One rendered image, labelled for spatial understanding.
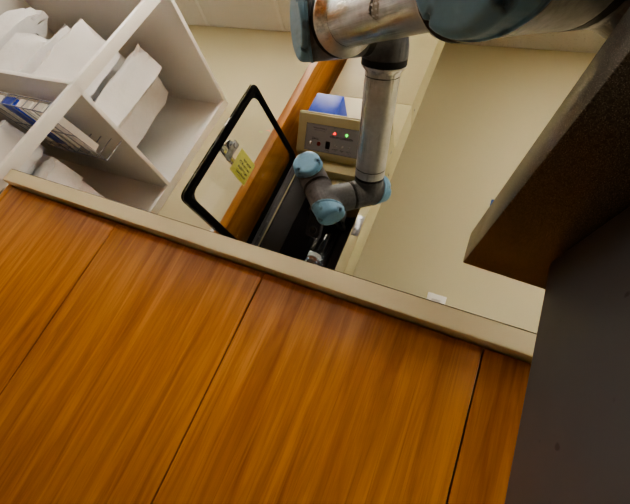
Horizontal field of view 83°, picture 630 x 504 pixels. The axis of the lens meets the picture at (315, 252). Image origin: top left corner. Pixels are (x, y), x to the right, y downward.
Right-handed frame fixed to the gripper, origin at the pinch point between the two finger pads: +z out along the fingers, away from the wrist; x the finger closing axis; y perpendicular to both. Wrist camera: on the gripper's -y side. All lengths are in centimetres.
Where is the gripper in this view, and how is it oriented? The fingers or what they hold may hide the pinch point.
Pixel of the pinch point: (329, 227)
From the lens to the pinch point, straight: 123.6
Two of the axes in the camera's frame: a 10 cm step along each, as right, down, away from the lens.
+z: 2.3, 3.7, 9.0
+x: -9.0, -2.7, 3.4
